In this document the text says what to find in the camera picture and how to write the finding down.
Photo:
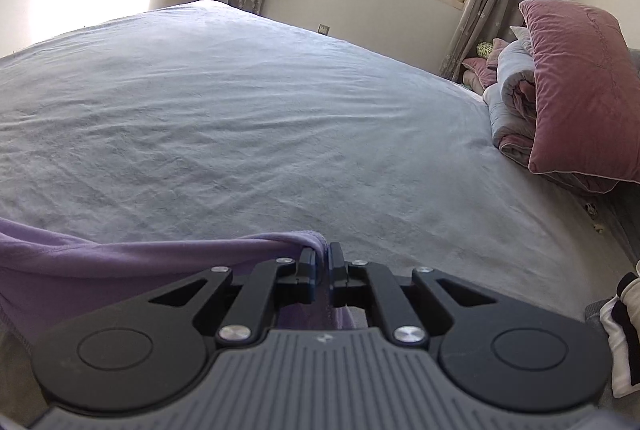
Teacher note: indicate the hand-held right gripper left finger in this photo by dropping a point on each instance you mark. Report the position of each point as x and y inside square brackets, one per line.
[312, 269]

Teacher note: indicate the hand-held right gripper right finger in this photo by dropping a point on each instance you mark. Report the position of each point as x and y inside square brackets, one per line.
[332, 268]

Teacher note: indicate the purple long-sleeve shirt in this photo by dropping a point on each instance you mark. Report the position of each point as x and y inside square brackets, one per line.
[100, 270]

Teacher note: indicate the bed with grey sheet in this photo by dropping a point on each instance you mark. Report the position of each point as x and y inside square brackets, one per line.
[250, 110]

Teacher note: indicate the small pink pillow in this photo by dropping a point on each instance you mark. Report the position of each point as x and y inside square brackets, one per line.
[475, 69]

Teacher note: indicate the folded grey quilt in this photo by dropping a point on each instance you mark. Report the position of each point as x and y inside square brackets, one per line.
[510, 78]

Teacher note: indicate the small dark patterned object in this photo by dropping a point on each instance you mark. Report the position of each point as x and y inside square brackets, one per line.
[591, 208]

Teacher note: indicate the green patterned cushion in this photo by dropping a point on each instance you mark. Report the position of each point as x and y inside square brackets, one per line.
[483, 49]

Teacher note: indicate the light grey pillow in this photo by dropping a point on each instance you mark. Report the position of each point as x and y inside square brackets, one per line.
[521, 38]

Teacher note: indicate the cream folded garment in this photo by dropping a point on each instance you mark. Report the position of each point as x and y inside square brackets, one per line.
[631, 280]

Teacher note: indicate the black folded garment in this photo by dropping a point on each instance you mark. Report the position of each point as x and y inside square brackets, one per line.
[627, 317]

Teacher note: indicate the white folded garment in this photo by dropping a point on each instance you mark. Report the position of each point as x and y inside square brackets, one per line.
[622, 362]

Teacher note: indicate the pink velvet pillow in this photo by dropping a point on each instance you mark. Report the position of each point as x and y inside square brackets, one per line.
[585, 85]

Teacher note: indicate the wall socket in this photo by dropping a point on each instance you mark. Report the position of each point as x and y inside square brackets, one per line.
[324, 29]

